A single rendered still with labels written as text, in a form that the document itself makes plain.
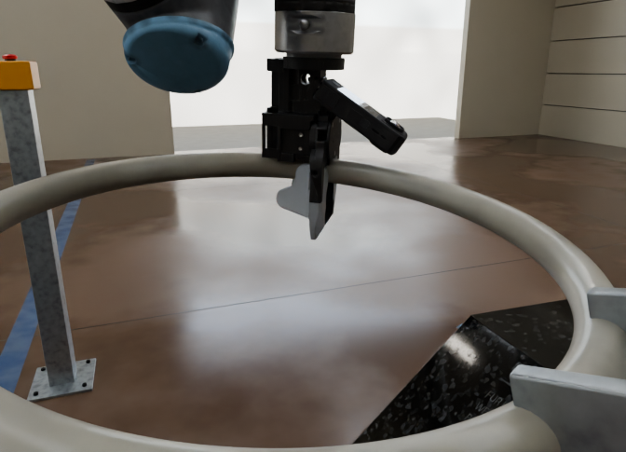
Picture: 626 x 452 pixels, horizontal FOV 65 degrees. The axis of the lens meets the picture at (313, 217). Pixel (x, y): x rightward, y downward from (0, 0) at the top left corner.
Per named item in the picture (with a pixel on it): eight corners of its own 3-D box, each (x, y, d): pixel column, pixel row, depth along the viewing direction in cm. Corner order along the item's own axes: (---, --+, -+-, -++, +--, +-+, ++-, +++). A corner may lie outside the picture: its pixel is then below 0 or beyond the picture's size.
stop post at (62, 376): (96, 360, 188) (53, 60, 156) (92, 390, 169) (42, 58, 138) (37, 370, 181) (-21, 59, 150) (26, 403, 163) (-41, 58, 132)
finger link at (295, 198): (278, 234, 62) (282, 160, 61) (323, 239, 61) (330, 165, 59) (269, 238, 59) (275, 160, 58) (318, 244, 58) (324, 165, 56)
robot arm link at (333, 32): (360, 16, 58) (346, 10, 49) (359, 60, 60) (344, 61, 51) (288, 14, 60) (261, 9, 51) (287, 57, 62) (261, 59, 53)
